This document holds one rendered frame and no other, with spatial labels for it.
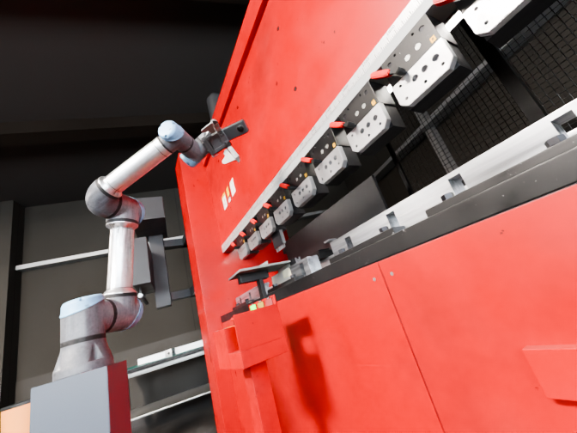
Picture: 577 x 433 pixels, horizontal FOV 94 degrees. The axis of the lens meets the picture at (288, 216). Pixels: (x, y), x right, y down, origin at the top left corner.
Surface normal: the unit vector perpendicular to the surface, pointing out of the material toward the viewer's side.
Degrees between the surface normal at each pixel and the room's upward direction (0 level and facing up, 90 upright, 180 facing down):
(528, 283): 90
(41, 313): 90
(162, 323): 90
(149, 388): 90
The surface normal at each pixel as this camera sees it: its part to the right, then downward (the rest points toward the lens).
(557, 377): -0.85, 0.07
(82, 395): 0.22, -0.39
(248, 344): 0.53, -0.42
